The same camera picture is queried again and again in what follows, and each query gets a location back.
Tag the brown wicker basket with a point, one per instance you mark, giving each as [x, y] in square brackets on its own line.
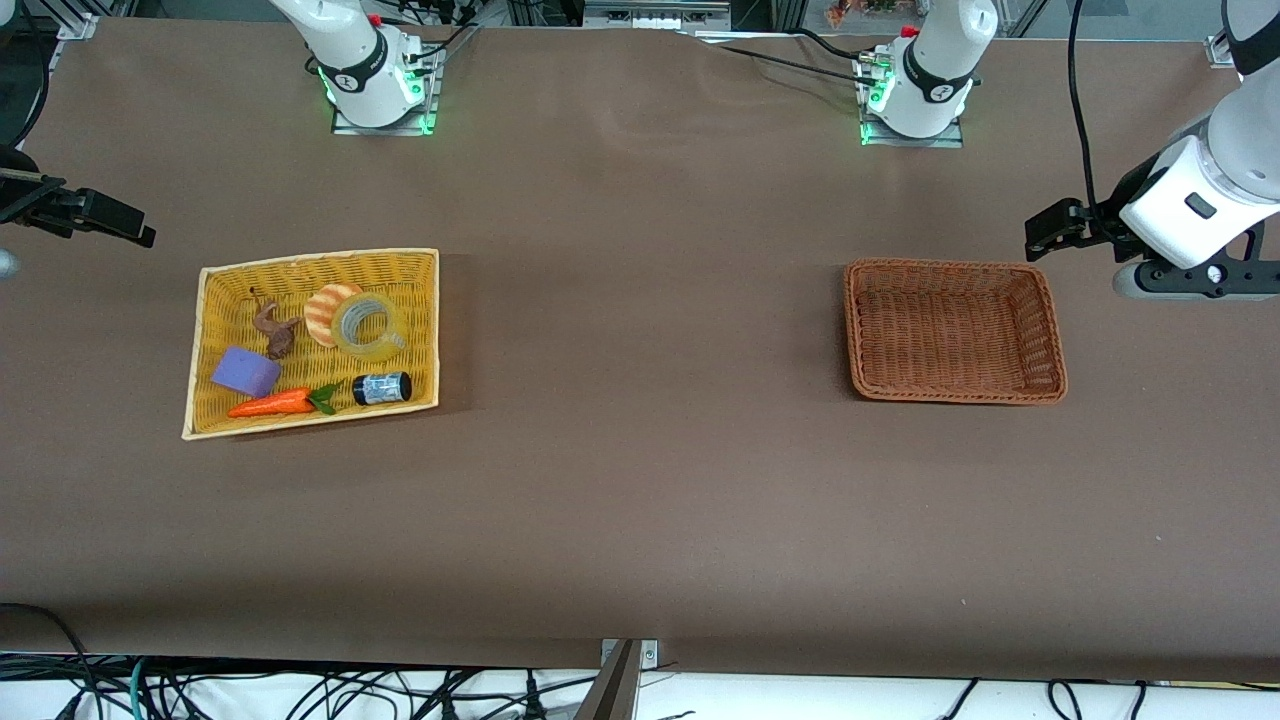
[955, 330]

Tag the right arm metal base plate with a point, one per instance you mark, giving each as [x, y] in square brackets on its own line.
[430, 105]

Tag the orange toy carrot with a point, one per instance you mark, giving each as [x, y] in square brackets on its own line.
[270, 404]

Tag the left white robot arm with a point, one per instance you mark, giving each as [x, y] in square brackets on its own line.
[935, 60]

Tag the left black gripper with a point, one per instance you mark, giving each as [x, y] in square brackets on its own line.
[1113, 213]

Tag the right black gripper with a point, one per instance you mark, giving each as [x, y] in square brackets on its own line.
[22, 202]

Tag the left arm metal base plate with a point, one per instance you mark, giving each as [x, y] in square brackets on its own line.
[955, 140]

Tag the yellow wicker basket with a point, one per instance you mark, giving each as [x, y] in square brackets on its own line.
[410, 280]

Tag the purple foam block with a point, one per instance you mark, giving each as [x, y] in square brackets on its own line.
[245, 372]

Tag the small black can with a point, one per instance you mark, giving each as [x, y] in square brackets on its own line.
[382, 388]

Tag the brown toy figure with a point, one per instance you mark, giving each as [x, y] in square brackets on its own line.
[278, 338]

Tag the clear yellowish tape roll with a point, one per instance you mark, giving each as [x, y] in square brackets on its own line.
[345, 335]

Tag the metal table edge bracket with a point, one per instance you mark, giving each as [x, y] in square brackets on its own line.
[622, 685]

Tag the aluminium frame corner bracket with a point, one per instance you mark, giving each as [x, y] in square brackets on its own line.
[1218, 50]

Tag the toy croissant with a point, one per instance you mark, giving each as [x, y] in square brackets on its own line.
[318, 315]

